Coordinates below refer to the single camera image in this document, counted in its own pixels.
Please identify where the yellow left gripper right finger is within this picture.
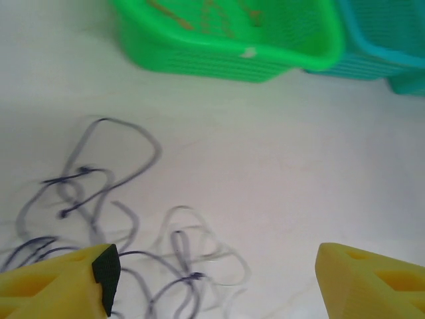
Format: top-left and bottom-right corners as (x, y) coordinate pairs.
(314, 242), (425, 319)

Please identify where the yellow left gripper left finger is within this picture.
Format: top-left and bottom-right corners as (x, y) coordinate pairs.
(0, 243), (121, 319)

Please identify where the thin dark purple cable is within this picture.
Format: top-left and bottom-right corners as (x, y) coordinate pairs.
(0, 235), (205, 319)

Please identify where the thin dark blue cable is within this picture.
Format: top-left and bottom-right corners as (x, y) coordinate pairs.
(16, 116), (163, 249)

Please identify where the teal plastic basket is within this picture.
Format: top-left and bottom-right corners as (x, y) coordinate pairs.
(301, 0), (425, 98)

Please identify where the green plastic basket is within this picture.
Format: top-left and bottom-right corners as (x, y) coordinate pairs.
(111, 0), (345, 84)

